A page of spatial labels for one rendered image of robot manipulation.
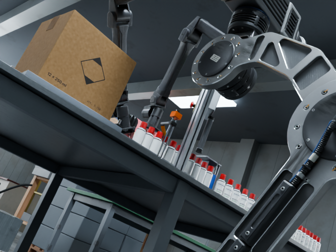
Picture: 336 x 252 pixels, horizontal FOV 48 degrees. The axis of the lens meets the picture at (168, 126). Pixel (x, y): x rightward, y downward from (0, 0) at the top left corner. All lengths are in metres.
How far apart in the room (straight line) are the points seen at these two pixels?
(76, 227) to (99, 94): 3.17
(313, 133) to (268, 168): 6.10
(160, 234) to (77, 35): 0.76
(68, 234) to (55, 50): 3.36
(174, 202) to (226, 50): 0.61
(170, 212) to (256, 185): 5.51
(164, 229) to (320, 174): 0.78
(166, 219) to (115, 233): 3.29
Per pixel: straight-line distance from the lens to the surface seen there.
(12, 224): 4.09
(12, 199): 8.19
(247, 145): 7.17
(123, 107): 1.81
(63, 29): 1.28
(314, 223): 6.24
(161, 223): 1.46
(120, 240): 4.82
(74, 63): 1.28
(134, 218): 3.30
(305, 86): 0.99
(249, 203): 2.44
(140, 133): 1.86
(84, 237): 4.42
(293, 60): 1.06
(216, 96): 1.99
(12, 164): 10.16
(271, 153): 7.06
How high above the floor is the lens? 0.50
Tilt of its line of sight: 19 degrees up
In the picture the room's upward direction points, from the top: 22 degrees clockwise
